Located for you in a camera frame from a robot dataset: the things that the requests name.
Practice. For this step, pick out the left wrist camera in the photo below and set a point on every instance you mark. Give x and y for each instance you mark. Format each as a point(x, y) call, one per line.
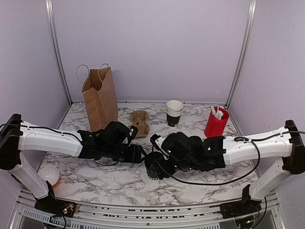
point(132, 132)

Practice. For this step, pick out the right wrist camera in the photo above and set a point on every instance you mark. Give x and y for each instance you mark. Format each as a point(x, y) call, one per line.
point(157, 141)

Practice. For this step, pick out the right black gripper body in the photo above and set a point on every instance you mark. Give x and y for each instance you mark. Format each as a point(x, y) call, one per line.
point(183, 165)

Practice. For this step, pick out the red cylindrical container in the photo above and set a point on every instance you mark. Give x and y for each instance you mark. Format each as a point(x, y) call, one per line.
point(215, 127)

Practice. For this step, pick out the right aluminium frame post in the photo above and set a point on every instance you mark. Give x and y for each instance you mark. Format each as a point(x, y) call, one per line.
point(245, 45)

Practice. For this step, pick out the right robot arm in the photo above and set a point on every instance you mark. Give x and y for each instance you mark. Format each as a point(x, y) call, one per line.
point(285, 144)

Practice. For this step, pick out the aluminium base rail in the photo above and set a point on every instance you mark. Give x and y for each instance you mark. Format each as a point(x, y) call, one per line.
point(104, 216)

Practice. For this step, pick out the aluminium frame post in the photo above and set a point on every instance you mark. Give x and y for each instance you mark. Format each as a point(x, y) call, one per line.
point(245, 45)
point(56, 49)

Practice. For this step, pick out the stack of paper cups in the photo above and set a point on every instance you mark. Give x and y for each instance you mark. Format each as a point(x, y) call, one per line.
point(174, 109)

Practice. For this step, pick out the left aluminium frame post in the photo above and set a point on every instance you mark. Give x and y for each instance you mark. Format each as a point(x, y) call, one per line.
point(56, 49)

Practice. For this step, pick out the brown paper bag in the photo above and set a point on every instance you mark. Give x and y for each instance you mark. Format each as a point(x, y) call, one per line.
point(100, 97)

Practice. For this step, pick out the white and orange bowl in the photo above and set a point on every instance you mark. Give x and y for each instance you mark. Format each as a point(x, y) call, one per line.
point(50, 174)

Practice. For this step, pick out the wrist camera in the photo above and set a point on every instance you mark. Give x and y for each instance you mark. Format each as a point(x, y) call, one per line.
point(157, 141)
point(132, 132)

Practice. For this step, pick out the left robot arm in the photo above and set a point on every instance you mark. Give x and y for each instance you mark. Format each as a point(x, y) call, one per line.
point(16, 136)

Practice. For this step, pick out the brown cardboard cup carrier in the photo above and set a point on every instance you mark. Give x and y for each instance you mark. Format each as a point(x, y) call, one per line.
point(139, 119)

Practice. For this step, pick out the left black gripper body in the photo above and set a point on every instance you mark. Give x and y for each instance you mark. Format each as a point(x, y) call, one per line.
point(113, 152)

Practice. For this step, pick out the black paper coffee cup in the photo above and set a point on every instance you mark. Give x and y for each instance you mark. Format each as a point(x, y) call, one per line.
point(152, 173)

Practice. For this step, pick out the black plastic cup lid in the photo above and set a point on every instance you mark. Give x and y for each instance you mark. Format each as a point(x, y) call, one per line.
point(151, 158)

